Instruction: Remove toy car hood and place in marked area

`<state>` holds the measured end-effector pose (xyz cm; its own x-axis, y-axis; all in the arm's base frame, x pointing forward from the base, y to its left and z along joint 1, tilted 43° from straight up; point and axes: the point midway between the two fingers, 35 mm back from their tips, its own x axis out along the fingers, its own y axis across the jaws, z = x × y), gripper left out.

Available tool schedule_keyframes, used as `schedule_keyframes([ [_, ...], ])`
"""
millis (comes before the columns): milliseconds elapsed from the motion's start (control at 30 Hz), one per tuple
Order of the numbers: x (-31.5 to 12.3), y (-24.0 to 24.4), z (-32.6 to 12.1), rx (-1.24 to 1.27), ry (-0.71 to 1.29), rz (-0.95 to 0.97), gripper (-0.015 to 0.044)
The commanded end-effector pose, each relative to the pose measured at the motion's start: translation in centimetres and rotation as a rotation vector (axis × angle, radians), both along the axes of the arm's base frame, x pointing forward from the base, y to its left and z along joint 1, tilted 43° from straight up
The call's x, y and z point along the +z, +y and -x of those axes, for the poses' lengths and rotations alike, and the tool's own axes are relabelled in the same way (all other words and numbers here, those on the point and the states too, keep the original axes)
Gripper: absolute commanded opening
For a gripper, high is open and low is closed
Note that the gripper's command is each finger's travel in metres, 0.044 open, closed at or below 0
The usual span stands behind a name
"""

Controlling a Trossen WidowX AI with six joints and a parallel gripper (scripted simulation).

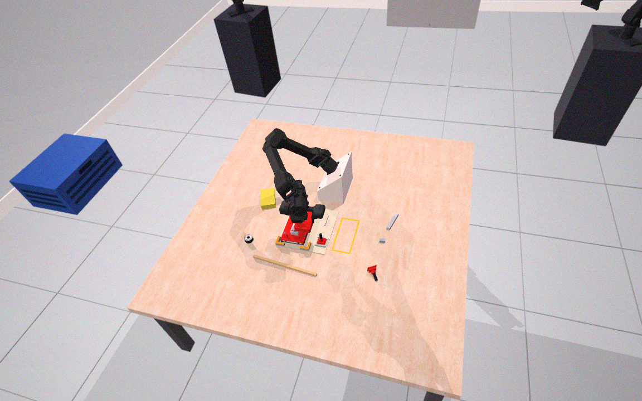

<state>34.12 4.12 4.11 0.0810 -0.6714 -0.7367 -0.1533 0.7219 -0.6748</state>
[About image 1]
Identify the yellow rectangular block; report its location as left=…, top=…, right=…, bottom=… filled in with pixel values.
left=260, top=188, right=276, bottom=210

